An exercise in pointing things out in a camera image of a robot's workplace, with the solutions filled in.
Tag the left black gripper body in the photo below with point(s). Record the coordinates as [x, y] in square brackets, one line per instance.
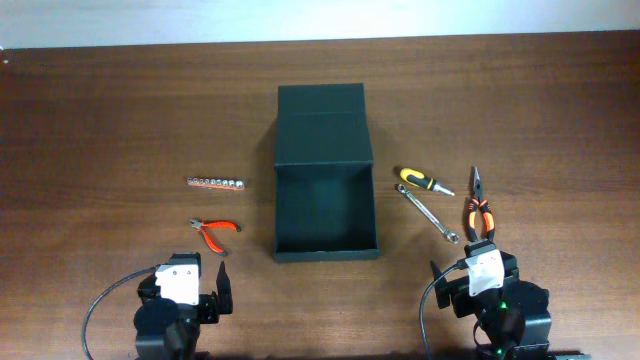
[207, 309]

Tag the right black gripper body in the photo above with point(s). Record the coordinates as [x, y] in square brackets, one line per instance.
[463, 303]

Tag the silver combination wrench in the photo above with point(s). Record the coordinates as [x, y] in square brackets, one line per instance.
[449, 235]

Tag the small red cutting pliers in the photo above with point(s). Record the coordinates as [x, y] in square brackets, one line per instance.
[203, 228]

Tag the orange black needle-nose pliers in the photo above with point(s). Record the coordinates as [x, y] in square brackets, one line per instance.
[477, 203]

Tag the orange socket bit rail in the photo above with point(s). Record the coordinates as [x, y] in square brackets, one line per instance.
[216, 183]

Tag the yellow black screwdriver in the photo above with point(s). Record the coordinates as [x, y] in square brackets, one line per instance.
[419, 179]

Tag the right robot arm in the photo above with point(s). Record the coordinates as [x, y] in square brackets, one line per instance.
[513, 314]

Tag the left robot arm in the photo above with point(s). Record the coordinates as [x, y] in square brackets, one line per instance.
[173, 309]

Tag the dark green open box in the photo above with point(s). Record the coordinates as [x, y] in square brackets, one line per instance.
[325, 204]

